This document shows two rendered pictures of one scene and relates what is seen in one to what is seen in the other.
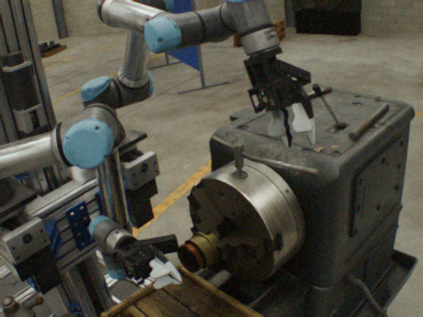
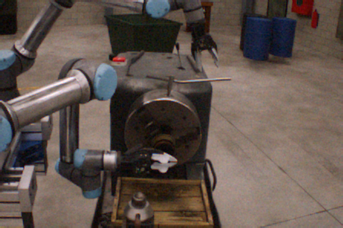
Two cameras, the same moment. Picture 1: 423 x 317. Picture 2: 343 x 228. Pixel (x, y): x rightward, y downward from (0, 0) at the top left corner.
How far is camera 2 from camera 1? 1.04 m
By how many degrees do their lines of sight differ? 47
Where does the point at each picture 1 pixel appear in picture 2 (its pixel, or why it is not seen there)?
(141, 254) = (143, 155)
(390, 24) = not seen: hidden behind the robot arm
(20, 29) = not seen: outside the picture
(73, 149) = (102, 84)
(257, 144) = (153, 82)
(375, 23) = (27, 22)
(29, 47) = not seen: outside the picture
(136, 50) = (48, 26)
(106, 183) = (74, 122)
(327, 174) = (207, 88)
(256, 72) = (200, 30)
